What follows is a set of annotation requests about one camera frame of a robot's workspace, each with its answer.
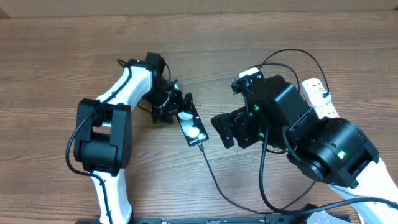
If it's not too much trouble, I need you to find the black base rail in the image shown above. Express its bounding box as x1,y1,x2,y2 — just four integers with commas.
128,212,351,224

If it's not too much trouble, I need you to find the white power strip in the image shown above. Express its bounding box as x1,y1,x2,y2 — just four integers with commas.
301,78,339,119

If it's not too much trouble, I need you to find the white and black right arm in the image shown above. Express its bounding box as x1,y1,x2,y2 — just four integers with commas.
211,69,397,223

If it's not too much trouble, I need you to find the black charging cable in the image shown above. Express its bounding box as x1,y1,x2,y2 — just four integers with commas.
198,49,331,215

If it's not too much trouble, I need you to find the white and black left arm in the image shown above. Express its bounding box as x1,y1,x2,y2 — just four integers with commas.
65,52,194,223

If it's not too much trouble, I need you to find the black smartphone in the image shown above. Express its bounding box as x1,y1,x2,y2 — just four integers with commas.
177,103,209,147

